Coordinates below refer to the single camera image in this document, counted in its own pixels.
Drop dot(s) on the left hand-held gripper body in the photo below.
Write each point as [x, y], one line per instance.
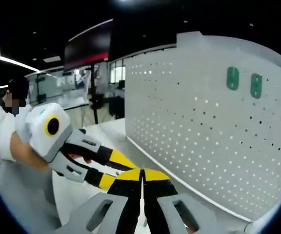
[38, 131]

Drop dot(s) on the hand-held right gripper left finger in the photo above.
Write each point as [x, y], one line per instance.
[124, 195]

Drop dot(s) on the black box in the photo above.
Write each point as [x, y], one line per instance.
[116, 108]

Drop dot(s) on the person's left hand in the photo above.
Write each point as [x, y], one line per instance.
[36, 161]

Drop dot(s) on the white perforated mounting plate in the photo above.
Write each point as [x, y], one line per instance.
[179, 134]

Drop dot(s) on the green hook assembly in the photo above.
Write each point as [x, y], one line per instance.
[256, 85]
[232, 78]

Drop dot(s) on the large dark hanging screen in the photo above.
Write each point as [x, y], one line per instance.
[86, 48]

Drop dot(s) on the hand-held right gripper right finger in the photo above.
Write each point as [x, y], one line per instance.
[160, 195]

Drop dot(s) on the black tripod stand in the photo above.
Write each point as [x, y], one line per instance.
[95, 109]

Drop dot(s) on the long ceiling light strip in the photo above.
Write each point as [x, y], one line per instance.
[16, 63]

